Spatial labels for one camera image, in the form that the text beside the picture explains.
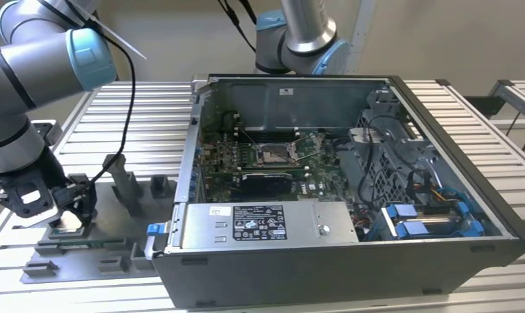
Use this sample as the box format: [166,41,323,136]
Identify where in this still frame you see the aluminium slatted side table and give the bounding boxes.
[489,79,525,132]

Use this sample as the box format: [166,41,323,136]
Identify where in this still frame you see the CPU socket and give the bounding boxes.
[254,142,301,166]

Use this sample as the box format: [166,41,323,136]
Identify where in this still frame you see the silver perforated drive cage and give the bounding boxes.
[339,110,425,210]

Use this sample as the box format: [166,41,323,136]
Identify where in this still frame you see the yellow orange wire bundle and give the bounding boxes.
[412,181,449,205]

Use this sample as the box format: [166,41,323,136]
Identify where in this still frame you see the silver power supply unit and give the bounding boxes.
[181,201,361,252]

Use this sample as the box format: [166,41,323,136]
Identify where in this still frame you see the blue disk carrier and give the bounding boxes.
[395,221,431,239]
[384,203,419,220]

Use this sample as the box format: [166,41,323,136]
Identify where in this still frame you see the black hanging cables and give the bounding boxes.
[217,0,261,53]

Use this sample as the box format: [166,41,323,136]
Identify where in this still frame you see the grey plastic parts rack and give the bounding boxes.
[21,155,180,284]

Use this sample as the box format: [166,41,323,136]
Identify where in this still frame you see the black bracket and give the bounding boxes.
[464,95,507,119]

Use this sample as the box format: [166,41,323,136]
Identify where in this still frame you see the metal socket cover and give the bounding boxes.
[295,132,329,161]

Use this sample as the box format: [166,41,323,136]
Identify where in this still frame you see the thin wire locking lever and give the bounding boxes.
[237,125,260,146]

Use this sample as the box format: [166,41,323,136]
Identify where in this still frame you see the black wire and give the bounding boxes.
[357,115,421,205]

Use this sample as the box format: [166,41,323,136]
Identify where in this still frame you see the black RAM slot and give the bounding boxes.
[238,127,301,136]
[240,134,303,142]

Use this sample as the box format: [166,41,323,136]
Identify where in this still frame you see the green motherboard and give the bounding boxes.
[198,129,347,203]

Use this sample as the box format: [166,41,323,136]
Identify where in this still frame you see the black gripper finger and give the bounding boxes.
[74,190,100,230]
[47,208,65,230]

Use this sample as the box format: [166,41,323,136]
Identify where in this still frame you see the black open PC case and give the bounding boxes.
[152,73,525,309]

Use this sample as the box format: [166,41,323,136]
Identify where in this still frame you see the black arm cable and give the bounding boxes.
[82,16,138,185]

